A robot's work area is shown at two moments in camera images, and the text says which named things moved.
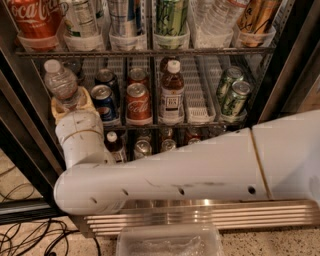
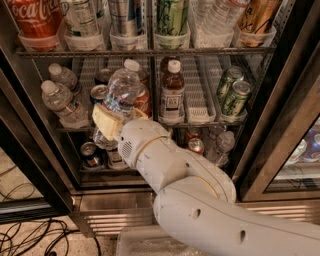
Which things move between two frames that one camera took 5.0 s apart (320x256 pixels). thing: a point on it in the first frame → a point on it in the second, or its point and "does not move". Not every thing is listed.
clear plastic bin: (170, 240) does not move
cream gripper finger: (58, 110) → (110, 122)
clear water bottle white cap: (61, 84) → (122, 93)
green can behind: (231, 74) does not move
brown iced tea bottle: (172, 95) does not move
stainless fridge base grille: (226, 213) does not move
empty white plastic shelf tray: (201, 74) does not move
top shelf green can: (172, 17) does not move
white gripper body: (77, 124) → (140, 140)
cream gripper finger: (84, 101) → (137, 114)
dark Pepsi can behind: (107, 77) does not move
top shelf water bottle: (214, 17) does not move
